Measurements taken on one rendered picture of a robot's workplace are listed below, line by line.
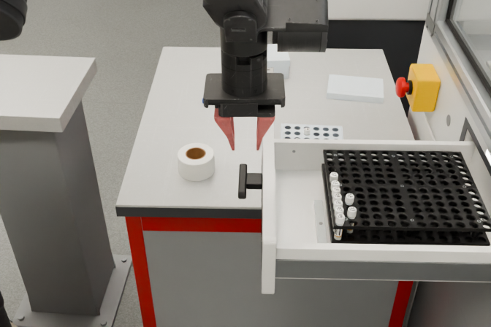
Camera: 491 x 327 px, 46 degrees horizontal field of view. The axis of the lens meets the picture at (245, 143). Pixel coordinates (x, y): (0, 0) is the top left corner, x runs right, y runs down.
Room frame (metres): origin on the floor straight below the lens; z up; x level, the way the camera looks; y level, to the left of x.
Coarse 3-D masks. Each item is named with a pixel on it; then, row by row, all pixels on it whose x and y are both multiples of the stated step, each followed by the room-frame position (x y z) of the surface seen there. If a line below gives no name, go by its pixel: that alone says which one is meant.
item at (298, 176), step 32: (288, 160) 0.78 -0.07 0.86; (320, 160) 0.78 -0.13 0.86; (352, 160) 0.78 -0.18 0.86; (384, 160) 0.78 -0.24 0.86; (480, 160) 0.75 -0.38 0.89; (288, 192) 0.73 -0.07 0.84; (320, 192) 0.73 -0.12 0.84; (480, 192) 0.71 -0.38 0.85; (288, 224) 0.65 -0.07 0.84; (288, 256) 0.55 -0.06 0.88; (320, 256) 0.54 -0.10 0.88; (352, 256) 0.54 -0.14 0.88; (384, 256) 0.54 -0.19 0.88; (416, 256) 0.54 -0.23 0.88; (448, 256) 0.54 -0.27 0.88; (480, 256) 0.54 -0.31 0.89
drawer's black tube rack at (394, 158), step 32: (416, 160) 0.73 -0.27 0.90; (448, 160) 0.74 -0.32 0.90; (352, 192) 0.65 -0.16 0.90; (384, 192) 0.69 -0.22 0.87; (416, 192) 0.65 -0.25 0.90; (448, 192) 0.69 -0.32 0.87; (384, 224) 0.59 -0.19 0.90; (416, 224) 0.59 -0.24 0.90; (448, 224) 0.59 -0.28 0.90; (480, 224) 0.59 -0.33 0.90
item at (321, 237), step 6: (318, 204) 0.68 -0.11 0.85; (318, 210) 0.67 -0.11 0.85; (318, 216) 0.66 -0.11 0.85; (318, 222) 0.64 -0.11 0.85; (324, 222) 0.64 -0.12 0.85; (318, 228) 0.63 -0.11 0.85; (324, 228) 0.63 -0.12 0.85; (318, 234) 0.62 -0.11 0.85; (324, 234) 0.62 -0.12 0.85; (318, 240) 0.61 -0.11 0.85; (324, 240) 0.60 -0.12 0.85
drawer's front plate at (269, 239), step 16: (272, 128) 0.78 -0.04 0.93; (272, 144) 0.73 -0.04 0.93; (272, 160) 0.69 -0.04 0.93; (272, 176) 0.66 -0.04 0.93; (272, 192) 0.62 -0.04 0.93; (272, 208) 0.59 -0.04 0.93; (272, 224) 0.56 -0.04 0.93; (272, 240) 0.53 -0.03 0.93; (272, 256) 0.53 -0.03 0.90; (272, 272) 0.53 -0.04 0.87; (272, 288) 0.53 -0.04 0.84
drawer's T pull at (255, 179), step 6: (240, 168) 0.69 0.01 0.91; (246, 168) 0.70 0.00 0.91; (240, 174) 0.68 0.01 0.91; (246, 174) 0.68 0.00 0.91; (252, 174) 0.68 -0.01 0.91; (258, 174) 0.68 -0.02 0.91; (240, 180) 0.66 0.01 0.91; (246, 180) 0.67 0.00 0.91; (252, 180) 0.67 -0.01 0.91; (258, 180) 0.67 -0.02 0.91; (240, 186) 0.65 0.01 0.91; (246, 186) 0.66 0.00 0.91; (252, 186) 0.66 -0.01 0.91; (258, 186) 0.66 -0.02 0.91; (240, 192) 0.64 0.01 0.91; (240, 198) 0.64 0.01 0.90
